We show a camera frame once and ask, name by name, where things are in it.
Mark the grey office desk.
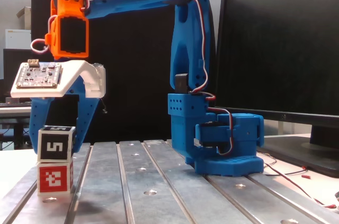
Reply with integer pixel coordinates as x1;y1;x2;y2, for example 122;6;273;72
0;96;32;120

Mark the red cube with white marker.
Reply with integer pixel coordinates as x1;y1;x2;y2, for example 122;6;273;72
36;160;75;196

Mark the thin red wire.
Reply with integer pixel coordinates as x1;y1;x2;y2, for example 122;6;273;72
261;152;339;210

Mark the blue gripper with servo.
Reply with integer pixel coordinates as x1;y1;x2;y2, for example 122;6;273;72
29;75;102;155

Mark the white cabinet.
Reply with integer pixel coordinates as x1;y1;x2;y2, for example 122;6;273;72
5;29;32;49

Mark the brown cardboard box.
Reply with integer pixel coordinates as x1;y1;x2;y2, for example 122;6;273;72
16;6;32;29

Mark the black flat screen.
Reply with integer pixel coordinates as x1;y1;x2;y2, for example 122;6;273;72
3;48;32;97

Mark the black cube with white marker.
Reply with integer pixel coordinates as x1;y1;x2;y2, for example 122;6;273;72
37;125;76;163

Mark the black Dell monitor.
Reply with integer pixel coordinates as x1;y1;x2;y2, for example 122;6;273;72
214;0;339;178

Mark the white camera mount with board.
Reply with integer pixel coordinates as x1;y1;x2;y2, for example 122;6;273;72
10;59;106;99

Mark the short looped servo wire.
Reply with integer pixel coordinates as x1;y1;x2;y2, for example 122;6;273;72
30;14;58;53

